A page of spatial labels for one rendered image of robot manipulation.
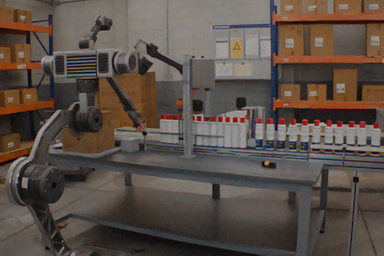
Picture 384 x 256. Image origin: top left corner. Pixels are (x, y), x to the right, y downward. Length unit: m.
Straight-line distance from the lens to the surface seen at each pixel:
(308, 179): 2.05
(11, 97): 6.53
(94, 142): 2.63
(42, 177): 1.80
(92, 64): 2.11
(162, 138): 2.78
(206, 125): 2.61
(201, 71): 2.48
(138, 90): 5.98
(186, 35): 7.24
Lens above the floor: 1.40
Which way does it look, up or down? 6 degrees down
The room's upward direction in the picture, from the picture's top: 1 degrees counter-clockwise
